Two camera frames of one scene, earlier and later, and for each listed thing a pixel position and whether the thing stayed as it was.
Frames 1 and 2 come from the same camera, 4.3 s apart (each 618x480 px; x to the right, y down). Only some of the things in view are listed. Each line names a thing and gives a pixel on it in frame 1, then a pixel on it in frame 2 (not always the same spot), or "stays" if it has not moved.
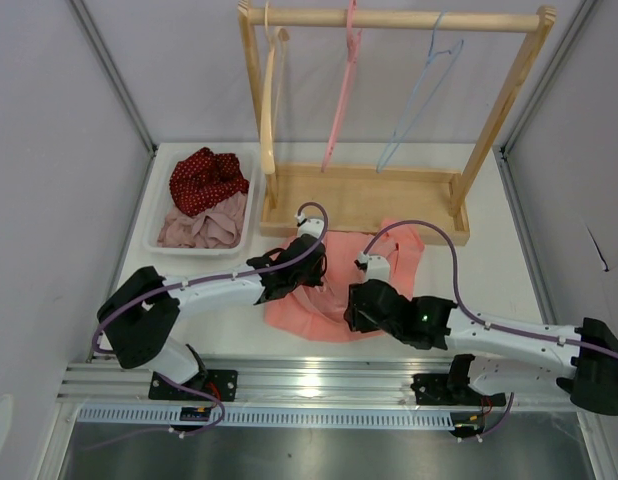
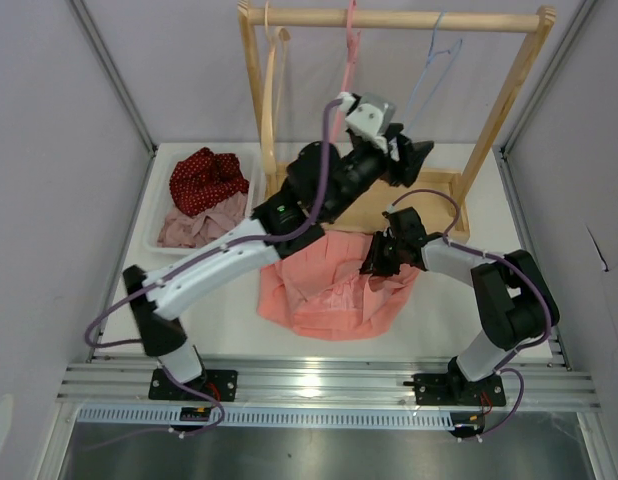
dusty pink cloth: [219, 227] stays
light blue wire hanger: [429, 58] stays
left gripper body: [308, 278] to [365, 165]
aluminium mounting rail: [285, 385] stays
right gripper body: [360, 322] to [386, 254]
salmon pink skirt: [317, 310] stays
